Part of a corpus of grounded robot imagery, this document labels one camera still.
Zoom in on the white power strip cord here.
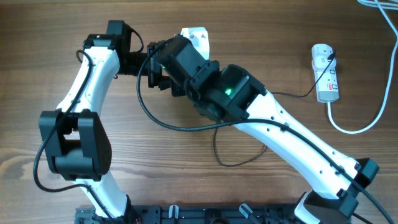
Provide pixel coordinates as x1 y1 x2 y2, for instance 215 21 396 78
326 0 398 135

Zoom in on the white USB charger plug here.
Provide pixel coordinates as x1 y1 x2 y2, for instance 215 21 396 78
312 54 336 71

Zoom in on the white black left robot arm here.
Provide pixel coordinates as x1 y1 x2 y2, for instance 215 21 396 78
33 21 159 223

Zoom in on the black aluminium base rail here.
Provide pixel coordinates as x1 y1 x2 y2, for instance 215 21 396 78
74 203 304 224

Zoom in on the black USB charging cable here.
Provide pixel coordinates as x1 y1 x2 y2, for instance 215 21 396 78
212 50 336 167

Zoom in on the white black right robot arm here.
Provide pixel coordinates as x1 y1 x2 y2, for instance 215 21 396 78
157 36 379 223

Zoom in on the white power strip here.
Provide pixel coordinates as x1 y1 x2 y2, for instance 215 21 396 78
312 44 339 103

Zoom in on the white cables top corner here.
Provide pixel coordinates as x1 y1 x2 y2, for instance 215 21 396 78
356 0 398 11

